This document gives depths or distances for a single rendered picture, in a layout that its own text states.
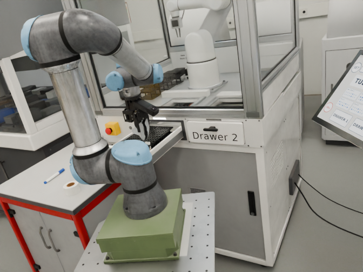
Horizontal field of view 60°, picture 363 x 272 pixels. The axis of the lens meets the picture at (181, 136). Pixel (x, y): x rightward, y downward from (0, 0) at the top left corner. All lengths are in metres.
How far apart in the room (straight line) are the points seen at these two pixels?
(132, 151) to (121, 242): 0.28
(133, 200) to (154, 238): 0.14
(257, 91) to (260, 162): 0.35
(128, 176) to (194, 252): 0.31
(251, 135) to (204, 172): 0.37
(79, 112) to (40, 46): 0.21
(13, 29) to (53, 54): 1.17
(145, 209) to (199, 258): 0.22
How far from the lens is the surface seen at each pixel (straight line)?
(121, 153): 0.96
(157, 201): 1.03
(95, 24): 0.90
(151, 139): 1.51
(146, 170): 0.98
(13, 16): 2.11
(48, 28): 0.92
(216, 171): 1.66
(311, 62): 4.68
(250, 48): 1.35
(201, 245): 1.05
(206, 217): 1.15
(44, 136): 2.15
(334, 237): 2.23
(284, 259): 2.06
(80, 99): 0.97
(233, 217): 1.80
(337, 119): 1.24
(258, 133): 1.45
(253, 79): 1.38
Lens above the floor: 1.46
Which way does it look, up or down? 22 degrees down
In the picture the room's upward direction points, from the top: 11 degrees counter-clockwise
